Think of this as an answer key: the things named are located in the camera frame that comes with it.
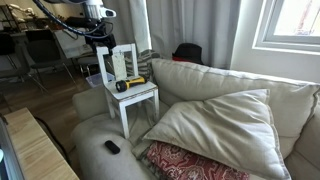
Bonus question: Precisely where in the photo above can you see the clear plastic storage bin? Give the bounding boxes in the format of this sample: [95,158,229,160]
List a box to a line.
[85,72,116,89]

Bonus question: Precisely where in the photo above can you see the black remote control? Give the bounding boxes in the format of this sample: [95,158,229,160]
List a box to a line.
[104,139,121,155]

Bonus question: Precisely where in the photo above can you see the black ribbed robot cable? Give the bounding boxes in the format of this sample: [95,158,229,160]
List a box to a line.
[32,0,113,40]

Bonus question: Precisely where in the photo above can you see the black floor cable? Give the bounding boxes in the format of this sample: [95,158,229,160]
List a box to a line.
[33,116,71,164]

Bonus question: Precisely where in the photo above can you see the large beige cushion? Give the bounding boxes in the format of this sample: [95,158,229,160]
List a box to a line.
[143,88,292,180]

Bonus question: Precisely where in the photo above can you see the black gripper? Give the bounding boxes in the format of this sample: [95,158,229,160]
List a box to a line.
[84,25,118,56]

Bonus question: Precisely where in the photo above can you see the white shopping bag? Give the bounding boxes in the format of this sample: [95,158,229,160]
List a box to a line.
[53,27,95,60]

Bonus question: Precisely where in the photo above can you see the black metal-legged chair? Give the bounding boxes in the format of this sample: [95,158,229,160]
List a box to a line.
[24,29,77,84]
[0,32,49,94]

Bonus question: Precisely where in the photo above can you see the grey white curtains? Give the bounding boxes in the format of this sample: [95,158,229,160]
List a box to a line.
[103,0,241,70]

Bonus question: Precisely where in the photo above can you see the black red bag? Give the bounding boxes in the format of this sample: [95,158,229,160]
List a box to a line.
[171,42,205,66]

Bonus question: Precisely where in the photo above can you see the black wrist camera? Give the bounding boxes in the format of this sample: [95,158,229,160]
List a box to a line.
[64,16,102,29]

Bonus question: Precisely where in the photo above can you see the grey white patterned blanket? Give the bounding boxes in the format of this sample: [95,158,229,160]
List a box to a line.
[124,49,162,83]

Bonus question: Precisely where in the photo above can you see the patterned paper sheet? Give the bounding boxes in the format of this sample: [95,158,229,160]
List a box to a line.
[110,50,128,81]

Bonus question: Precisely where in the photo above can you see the red patterned cushion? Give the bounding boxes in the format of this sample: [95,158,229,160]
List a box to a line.
[145,140,251,180]

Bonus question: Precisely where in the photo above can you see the light wooden table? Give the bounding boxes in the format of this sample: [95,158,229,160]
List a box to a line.
[3,107,80,180]

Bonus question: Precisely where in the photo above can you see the small white wooden chair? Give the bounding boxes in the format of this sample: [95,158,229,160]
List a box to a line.
[95,43,160,140]

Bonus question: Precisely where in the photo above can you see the yellow and black flashlight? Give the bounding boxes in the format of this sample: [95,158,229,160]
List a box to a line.
[115,76,148,93]

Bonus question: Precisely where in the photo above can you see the beige fabric sofa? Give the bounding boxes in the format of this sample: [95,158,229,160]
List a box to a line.
[71,58,320,180]

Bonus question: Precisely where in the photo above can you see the potted plant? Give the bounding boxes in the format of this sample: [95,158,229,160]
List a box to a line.
[44,12,75,31]

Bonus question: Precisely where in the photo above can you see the white window frame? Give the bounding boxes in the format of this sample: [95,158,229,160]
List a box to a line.
[252,0,320,53]

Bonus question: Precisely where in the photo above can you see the aluminium frame device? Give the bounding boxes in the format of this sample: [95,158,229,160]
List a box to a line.
[0,114,26,180]

